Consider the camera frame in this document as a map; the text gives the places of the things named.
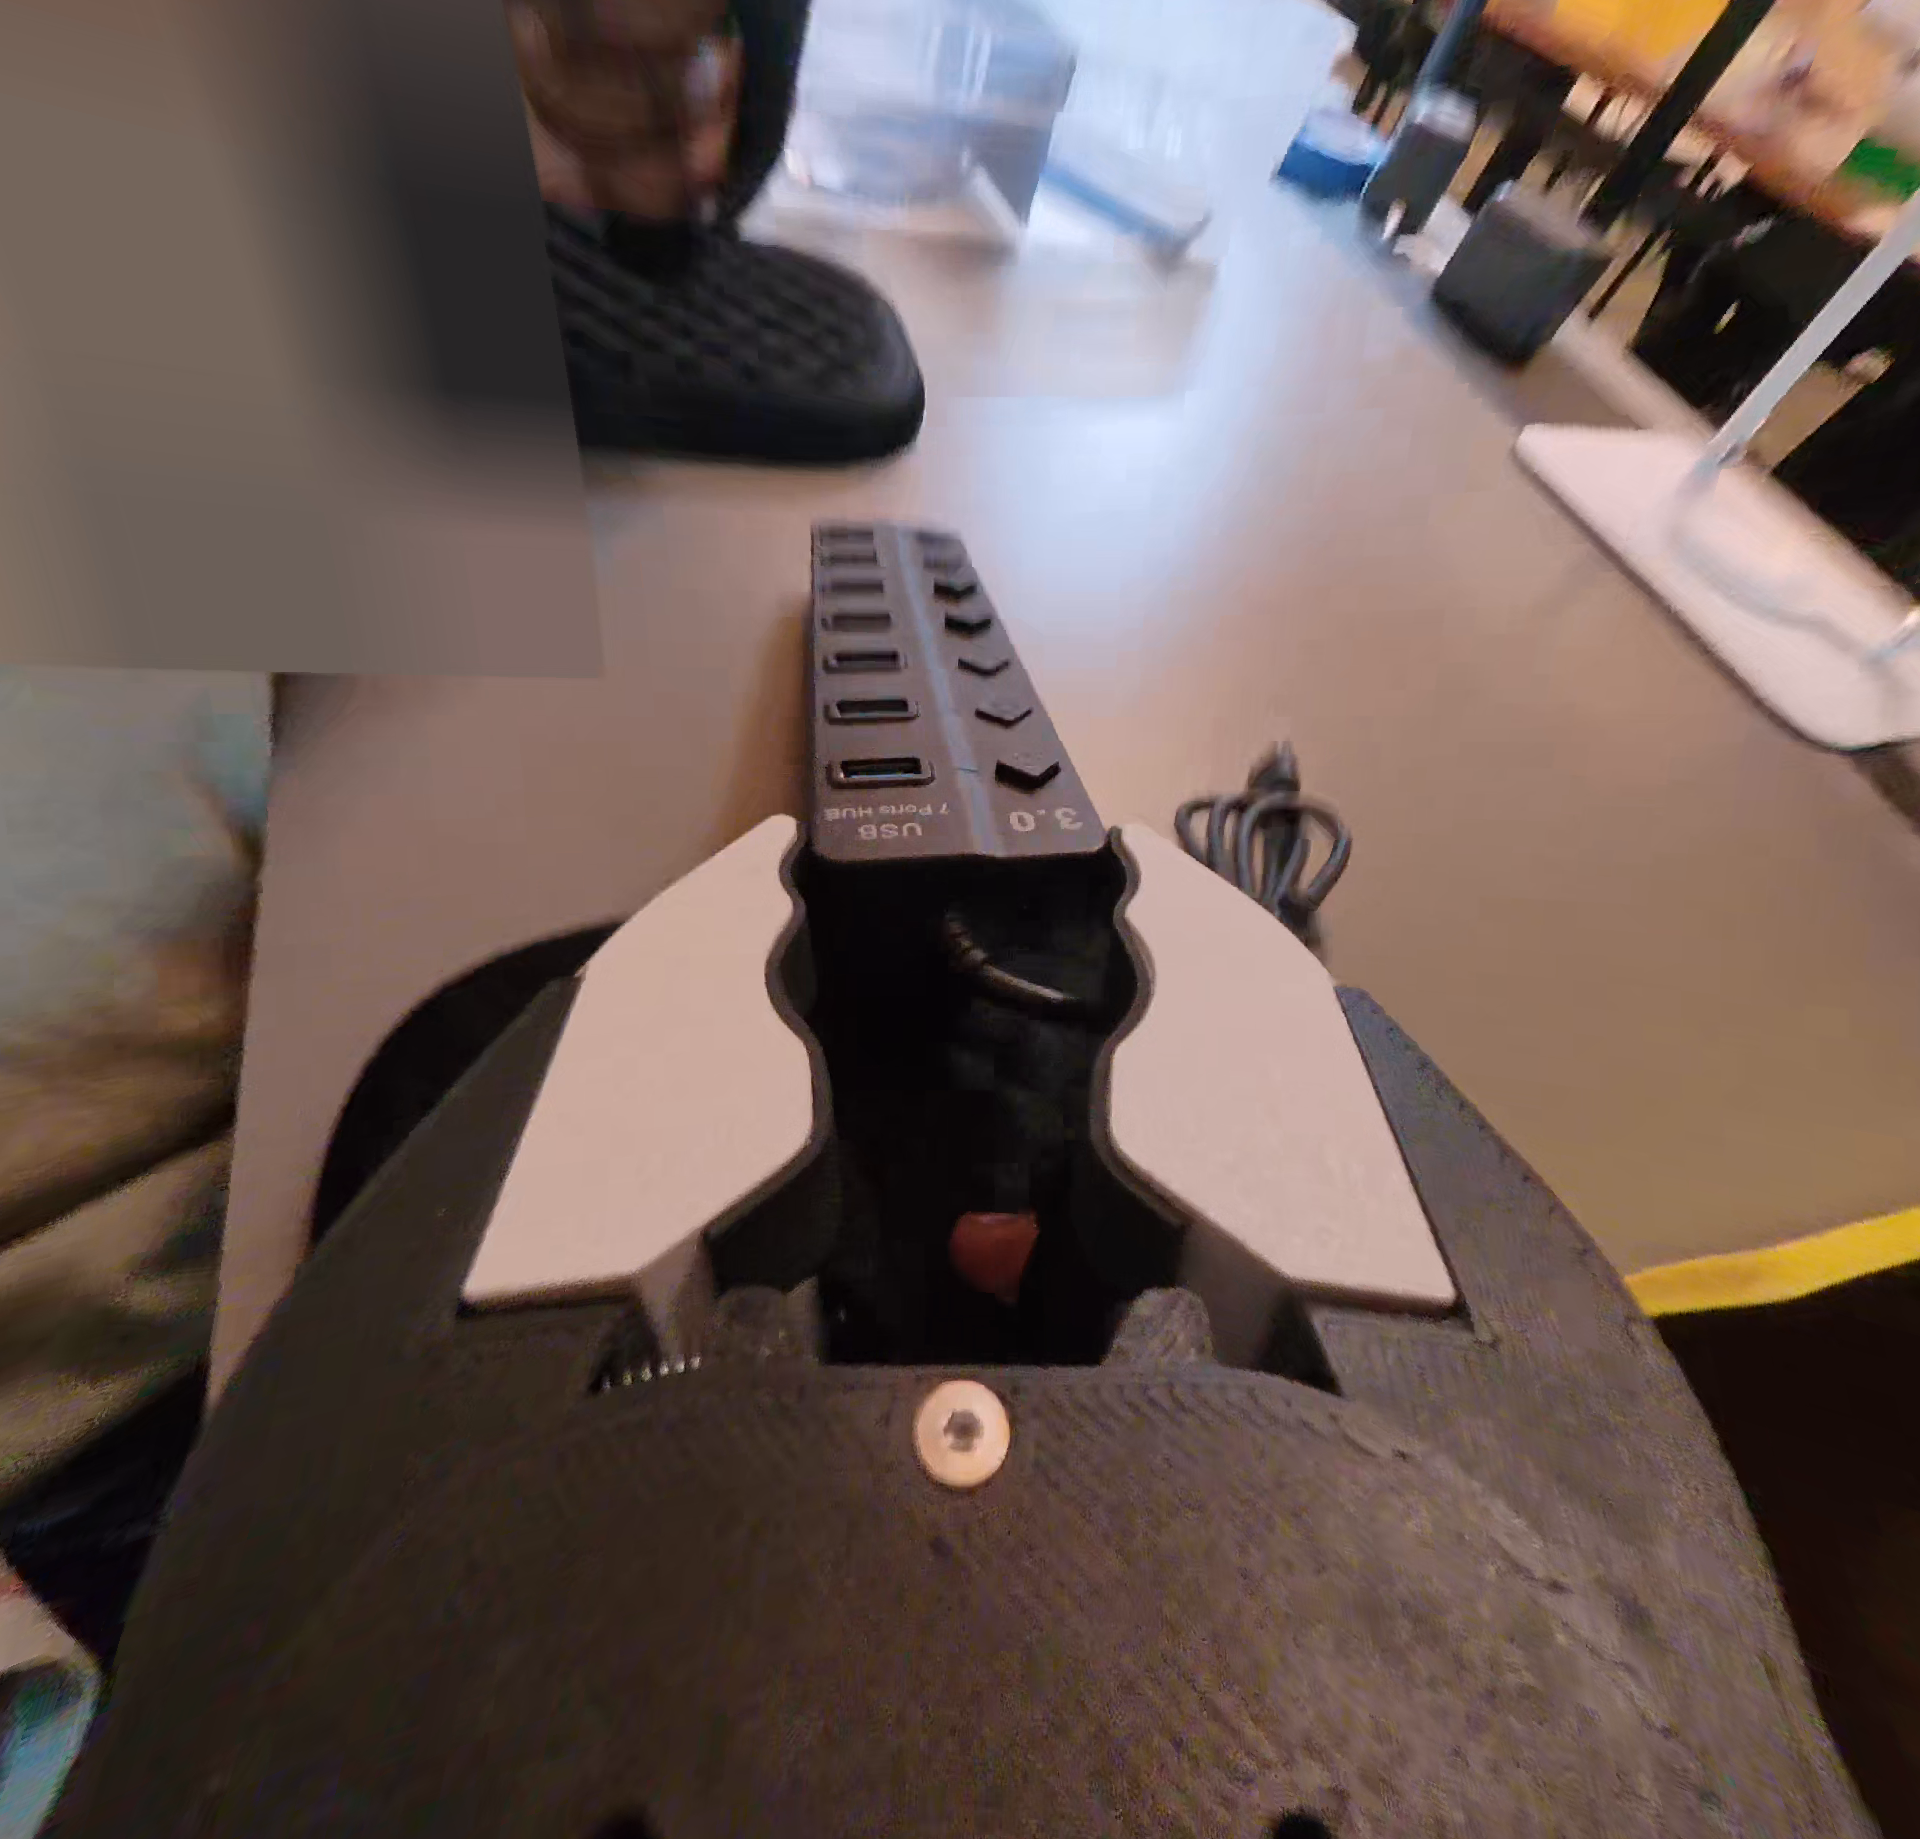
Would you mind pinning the white sign stand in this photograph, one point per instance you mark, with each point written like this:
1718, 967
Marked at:
1650, 519

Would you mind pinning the black multi-port usb hub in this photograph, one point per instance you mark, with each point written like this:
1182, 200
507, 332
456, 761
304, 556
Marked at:
922, 669

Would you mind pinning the clear plastic storage box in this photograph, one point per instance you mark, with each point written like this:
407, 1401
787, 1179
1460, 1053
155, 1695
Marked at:
1050, 70

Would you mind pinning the wooden workbench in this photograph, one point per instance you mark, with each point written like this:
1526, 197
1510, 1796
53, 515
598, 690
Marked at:
1771, 129

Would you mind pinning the person's left hand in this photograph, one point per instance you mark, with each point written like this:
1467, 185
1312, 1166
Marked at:
630, 70

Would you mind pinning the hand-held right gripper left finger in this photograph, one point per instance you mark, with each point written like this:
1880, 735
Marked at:
646, 1089

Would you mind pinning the black tripod pole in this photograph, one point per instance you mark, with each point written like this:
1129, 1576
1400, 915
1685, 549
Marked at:
1710, 70

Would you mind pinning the blue tape roll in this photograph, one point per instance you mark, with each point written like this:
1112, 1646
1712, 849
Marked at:
1327, 158

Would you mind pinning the person's pale green shirt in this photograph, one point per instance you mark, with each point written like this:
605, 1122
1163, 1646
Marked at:
106, 894

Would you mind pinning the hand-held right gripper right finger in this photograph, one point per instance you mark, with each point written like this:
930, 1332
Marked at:
1266, 1104

